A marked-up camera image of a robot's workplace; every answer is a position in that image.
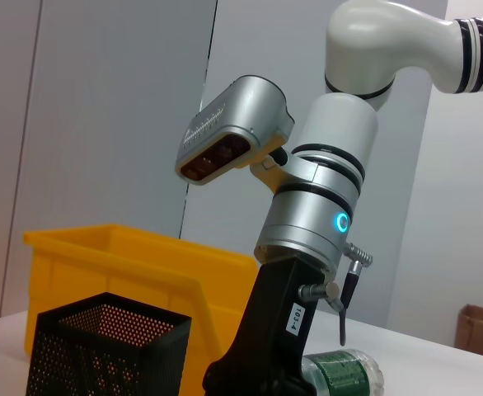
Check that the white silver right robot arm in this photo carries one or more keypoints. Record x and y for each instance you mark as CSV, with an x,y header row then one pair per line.
x,y
340,123

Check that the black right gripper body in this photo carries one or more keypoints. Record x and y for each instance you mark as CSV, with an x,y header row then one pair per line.
x,y
258,350

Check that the clear green-label water bottle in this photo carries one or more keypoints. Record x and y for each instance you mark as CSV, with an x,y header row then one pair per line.
x,y
340,371

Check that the yellow plastic bin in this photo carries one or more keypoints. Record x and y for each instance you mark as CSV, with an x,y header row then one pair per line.
x,y
101,264

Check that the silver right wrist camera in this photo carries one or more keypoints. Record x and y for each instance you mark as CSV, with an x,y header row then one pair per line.
x,y
241,111

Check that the black mesh pen holder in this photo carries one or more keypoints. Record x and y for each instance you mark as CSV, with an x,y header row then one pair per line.
x,y
101,371

